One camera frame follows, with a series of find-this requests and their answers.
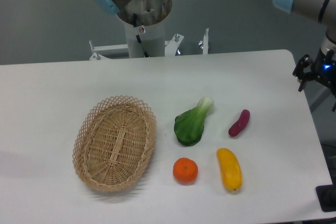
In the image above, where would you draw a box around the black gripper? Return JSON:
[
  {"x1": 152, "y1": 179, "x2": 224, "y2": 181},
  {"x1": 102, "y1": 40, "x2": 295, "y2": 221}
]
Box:
[{"x1": 292, "y1": 48, "x2": 335, "y2": 97}]

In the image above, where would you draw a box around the purple sweet potato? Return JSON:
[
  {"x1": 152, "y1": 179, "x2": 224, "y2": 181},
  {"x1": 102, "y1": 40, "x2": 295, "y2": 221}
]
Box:
[{"x1": 228, "y1": 109, "x2": 250, "y2": 137}]

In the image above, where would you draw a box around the yellow mango toy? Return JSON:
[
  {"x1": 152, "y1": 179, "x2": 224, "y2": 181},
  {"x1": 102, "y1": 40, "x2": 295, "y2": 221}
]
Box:
[{"x1": 216, "y1": 148, "x2": 243, "y2": 191}]

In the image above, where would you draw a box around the black box at table edge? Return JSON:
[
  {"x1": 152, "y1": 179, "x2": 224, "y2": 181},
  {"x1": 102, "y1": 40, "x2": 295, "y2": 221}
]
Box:
[{"x1": 316, "y1": 185, "x2": 335, "y2": 212}]

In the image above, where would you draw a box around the green bok choy toy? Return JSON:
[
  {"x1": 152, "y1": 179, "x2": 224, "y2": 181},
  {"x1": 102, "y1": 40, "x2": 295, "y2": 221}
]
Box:
[{"x1": 174, "y1": 96, "x2": 214, "y2": 146}]

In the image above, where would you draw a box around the orange tangerine toy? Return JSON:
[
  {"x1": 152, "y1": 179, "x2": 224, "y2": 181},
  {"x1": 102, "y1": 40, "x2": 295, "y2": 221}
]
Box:
[{"x1": 173, "y1": 157, "x2": 198, "y2": 184}]

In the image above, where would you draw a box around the oval woven wicker basket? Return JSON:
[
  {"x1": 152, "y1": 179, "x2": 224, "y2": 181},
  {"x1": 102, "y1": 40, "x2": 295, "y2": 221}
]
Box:
[{"x1": 72, "y1": 95, "x2": 156, "y2": 193}]

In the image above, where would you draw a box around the white metal mounting frame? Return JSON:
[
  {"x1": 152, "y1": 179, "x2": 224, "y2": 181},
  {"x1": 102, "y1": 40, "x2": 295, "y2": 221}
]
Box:
[{"x1": 89, "y1": 28, "x2": 210, "y2": 60}]

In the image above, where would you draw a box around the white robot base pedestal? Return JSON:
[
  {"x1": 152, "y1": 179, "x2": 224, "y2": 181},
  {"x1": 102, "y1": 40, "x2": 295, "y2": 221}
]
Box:
[{"x1": 123, "y1": 22, "x2": 165, "y2": 58}]

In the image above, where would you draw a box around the black cable on pedestal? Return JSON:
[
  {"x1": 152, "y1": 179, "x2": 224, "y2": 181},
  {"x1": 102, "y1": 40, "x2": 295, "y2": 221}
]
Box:
[{"x1": 132, "y1": 13, "x2": 150, "y2": 58}]

